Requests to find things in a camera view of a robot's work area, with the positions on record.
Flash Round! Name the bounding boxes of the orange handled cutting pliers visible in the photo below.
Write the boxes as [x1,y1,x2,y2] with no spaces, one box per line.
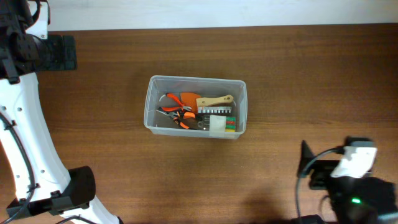
[159,93,192,112]

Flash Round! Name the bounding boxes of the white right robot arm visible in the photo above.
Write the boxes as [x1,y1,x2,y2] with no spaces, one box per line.
[295,136,397,224]

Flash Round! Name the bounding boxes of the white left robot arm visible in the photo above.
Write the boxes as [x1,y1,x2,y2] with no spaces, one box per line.
[1,0,121,223]

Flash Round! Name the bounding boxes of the orange scraper wooden handle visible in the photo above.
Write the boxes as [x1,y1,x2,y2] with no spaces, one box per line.
[180,92,234,113]

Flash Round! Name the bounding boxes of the clear plastic container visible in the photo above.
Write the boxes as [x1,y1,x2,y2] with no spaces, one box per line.
[144,75,248,139]

